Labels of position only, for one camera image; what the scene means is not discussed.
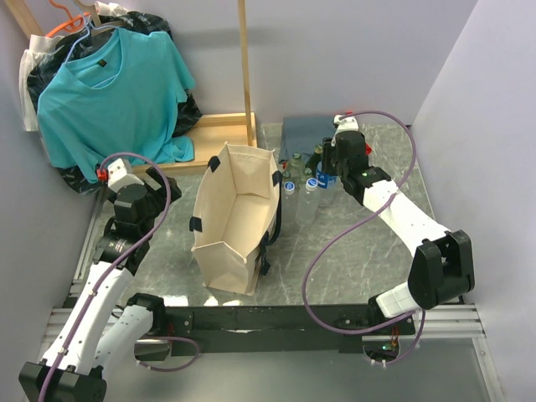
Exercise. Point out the aluminium rail frame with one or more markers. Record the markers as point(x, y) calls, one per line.
point(450, 319)

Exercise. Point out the green glass bottle yellow label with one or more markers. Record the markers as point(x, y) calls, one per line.
point(315, 158)

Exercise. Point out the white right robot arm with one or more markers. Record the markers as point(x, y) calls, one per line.
point(442, 261)

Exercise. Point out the grey folded garment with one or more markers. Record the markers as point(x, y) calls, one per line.
point(300, 134)

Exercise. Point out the clear bottle blue cap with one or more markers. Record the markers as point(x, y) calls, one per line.
point(308, 202)
point(289, 196)
point(326, 184)

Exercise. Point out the wooden rack post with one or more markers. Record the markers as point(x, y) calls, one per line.
point(24, 17)
point(245, 71)

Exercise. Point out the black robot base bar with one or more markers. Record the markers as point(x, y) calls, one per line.
point(265, 329)

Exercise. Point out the wooden clothes hanger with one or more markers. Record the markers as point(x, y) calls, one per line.
point(95, 21)

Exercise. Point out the white hanging garment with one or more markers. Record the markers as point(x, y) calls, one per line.
point(31, 81)

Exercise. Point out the turquoise t-shirt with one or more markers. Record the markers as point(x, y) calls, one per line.
point(122, 98)

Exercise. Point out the dark patterned shirt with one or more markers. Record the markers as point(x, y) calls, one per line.
point(145, 23)

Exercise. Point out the wooden rack base tray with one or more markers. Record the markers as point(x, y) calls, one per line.
point(209, 136)

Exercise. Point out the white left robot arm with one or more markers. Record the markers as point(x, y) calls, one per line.
point(78, 363)

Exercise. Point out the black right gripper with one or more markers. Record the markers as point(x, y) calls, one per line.
point(327, 151)

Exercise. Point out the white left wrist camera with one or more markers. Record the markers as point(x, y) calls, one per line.
point(118, 175)

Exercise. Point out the wooden rack left post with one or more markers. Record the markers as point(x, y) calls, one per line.
point(24, 17)

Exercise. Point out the beige canvas tote bag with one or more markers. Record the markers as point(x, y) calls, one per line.
point(236, 217)

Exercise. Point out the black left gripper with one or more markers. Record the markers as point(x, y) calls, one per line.
point(159, 193)

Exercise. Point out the light blue wire hanger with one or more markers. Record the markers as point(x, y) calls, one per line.
point(83, 42)

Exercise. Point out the orange clothes hanger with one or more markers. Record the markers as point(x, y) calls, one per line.
point(72, 24)

